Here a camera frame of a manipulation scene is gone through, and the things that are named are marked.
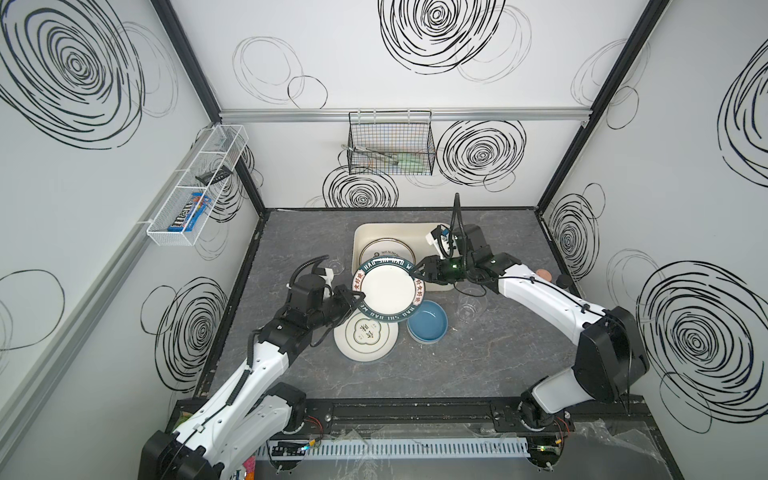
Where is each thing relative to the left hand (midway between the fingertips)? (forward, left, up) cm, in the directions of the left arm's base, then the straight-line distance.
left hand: (369, 295), depth 76 cm
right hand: (+6, -10, 0) cm, 12 cm away
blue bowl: (-2, -17, -12) cm, 21 cm away
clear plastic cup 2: (+19, +14, -17) cm, 29 cm away
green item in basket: (+36, -10, +15) cm, 40 cm away
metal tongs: (+39, +1, +16) cm, 43 cm away
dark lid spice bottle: (+12, -58, -10) cm, 60 cm away
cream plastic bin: (+32, -10, -17) cm, 37 cm away
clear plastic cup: (+5, -30, -17) cm, 35 cm away
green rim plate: (+1, -6, -1) cm, 6 cm away
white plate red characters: (+28, -3, -16) cm, 32 cm away
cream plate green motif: (-6, +2, -17) cm, 18 cm away
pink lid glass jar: (+13, -52, -8) cm, 54 cm away
